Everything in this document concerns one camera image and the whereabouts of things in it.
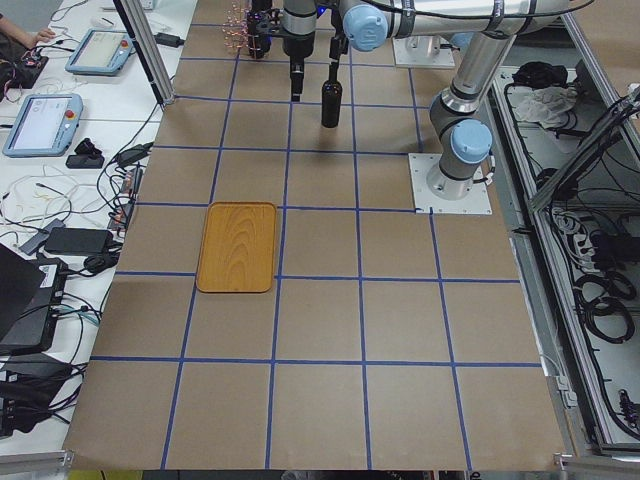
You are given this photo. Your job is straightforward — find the aluminium frame post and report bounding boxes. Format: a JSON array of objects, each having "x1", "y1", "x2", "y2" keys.
[{"x1": 113, "y1": 0, "x2": 175, "y2": 108}]

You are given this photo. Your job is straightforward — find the teach pendant near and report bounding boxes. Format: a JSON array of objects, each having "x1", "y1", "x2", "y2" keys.
[{"x1": 2, "y1": 93, "x2": 84, "y2": 158}]

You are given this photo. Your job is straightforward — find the copper wire bottle basket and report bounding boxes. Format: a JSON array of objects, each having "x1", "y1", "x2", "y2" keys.
[{"x1": 222, "y1": 0, "x2": 251, "y2": 52}]

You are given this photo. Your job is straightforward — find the black laptop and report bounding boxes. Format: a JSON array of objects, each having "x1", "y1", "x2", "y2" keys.
[{"x1": 1, "y1": 246, "x2": 67, "y2": 356}]

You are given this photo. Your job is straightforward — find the teach pendant far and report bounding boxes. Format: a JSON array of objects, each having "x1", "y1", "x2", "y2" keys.
[{"x1": 65, "y1": 28, "x2": 133, "y2": 76}]

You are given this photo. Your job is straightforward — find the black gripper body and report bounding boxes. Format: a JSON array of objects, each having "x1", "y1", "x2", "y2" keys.
[
  {"x1": 273, "y1": 0, "x2": 317, "y2": 60},
  {"x1": 329, "y1": 32, "x2": 349, "y2": 63}
]

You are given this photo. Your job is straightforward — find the wooden tray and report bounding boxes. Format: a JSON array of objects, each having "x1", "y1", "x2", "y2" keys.
[{"x1": 196, "y1": 202, "x2": 277, "y2": 293}]

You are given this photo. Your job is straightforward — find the black power adapter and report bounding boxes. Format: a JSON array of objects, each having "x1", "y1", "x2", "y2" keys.
[{"x1": 44, "y1": 227, "x2": 113, "y2": 256}]

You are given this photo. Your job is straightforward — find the dark wine bottle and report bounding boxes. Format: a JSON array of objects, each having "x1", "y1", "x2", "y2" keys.
[
  {"x1": 247, "y1": 0, "x2": 275, "y2": 61},
  {"x1": 321, "y1": 79, "x2": 343, "y2": 128}
]

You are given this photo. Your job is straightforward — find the teach pendant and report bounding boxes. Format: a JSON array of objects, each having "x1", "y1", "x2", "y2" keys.
[
  {"x1": 65, "y1": 28, "x2": 133, "y2": 76},
  {"x1": 2, "y1": 93, "x2": 84, "y2": 158}
]

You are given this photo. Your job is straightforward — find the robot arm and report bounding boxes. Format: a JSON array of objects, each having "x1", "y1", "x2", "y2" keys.
[
  {"x1": 286, "y1": 1, "x2": 590, "y2": 92},
  {"x1": 271, "y1": 1, "x2": 568, "y2": 200}
]

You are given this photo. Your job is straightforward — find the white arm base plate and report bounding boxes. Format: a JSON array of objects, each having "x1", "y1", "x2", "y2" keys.
[
  {"x1": 393, "y1": 36, "x2": 455, "y2": 69},
  {"x1": 408, "y1": 153, "x2": 492, "y2": 215}
]

